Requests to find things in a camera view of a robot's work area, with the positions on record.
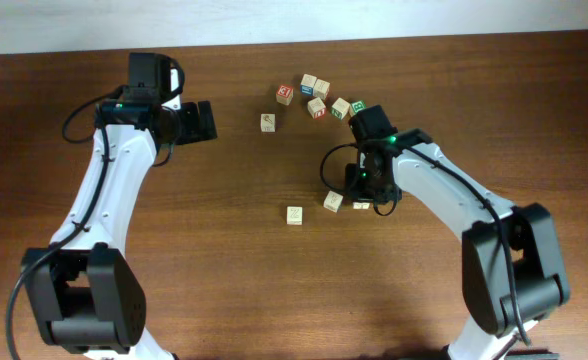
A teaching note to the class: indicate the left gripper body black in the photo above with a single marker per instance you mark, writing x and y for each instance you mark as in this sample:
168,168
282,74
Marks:
188,121

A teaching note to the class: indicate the plain picture wooden block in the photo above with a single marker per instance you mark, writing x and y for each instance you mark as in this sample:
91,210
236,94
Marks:
321,89

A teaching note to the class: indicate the green letter B block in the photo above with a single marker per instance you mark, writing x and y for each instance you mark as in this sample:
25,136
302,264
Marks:
356,107

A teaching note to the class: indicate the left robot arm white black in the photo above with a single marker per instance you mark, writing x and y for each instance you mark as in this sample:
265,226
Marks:
83,294

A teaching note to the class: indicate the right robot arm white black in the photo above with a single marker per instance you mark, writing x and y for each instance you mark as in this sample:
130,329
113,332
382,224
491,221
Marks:
513,272

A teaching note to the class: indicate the carrot picture wooden block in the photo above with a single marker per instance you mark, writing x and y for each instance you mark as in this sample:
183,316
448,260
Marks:
268,123

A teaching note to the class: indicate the green sided wooden block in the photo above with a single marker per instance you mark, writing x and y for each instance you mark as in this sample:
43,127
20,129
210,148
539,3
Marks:
340,108

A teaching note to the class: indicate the blue sided wooden block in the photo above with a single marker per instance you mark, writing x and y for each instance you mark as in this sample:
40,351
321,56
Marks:
307,84

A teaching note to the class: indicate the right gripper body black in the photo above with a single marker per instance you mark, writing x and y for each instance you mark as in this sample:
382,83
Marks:
355,181

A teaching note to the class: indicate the red sided wooden block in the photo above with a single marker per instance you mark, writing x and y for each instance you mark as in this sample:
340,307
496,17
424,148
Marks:
316,107

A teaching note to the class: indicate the blue edged wooden block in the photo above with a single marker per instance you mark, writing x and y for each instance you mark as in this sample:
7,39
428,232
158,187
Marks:
333,201

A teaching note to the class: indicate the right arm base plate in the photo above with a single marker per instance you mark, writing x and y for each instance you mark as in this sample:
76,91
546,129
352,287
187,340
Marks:
496,353

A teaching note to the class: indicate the red number wooden block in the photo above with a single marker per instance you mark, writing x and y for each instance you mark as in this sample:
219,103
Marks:
284,95

